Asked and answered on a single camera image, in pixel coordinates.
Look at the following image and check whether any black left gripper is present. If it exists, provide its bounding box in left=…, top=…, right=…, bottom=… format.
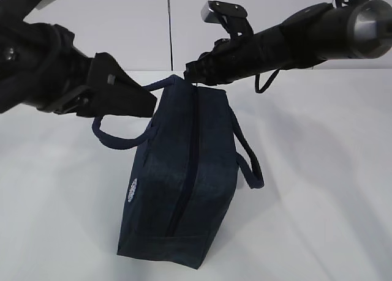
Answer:
left=51, top=53, right=157, bottom=118

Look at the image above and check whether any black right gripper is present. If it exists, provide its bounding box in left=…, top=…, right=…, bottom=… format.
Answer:
left=183, top=39, right=242, bottom=86

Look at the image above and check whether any navy blue lunch bag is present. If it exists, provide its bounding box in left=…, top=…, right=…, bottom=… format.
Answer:
left=92, top=75, right=264, bottom=269

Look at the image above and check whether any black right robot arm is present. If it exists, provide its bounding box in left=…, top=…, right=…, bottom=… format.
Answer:
left=184, top=0, right=391, bottom=94

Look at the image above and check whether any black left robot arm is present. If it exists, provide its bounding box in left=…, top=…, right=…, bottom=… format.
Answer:
left=1, top=0, right=157, bottom=118

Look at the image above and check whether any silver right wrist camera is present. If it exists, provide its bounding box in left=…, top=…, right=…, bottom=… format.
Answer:
left=201, top=1, right=254, bottom=40

